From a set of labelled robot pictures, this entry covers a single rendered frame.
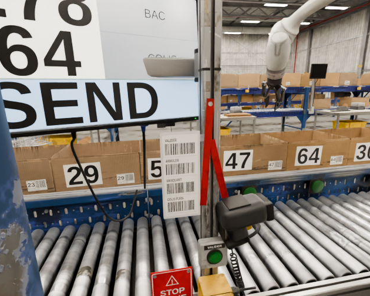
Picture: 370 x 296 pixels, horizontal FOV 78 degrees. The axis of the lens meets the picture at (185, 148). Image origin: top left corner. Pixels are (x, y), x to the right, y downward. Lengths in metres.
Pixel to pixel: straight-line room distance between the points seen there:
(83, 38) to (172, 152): 0.29
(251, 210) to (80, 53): 0.47
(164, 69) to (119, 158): 0.64
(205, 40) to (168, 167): 0.26
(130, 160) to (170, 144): 0.65
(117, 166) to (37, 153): 0.54
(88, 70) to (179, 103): 0.22
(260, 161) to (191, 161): 0.81
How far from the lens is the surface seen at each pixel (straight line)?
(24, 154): 1.53
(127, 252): 0.95
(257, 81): 6.30
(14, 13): 0.53
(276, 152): 1.31
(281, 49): 1.18
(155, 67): 0.55
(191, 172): 0.50
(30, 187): 1.24
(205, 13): 0.50
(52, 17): 0.53
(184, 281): 0.64
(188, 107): 0.59
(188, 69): 0.57
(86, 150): 1.43
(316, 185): 1.42
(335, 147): 1.52
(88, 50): 0.53
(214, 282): 0.64
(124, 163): 1.11
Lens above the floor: 1.32
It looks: 14 degrees down
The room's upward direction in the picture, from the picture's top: 1 degrees counter-clockwise
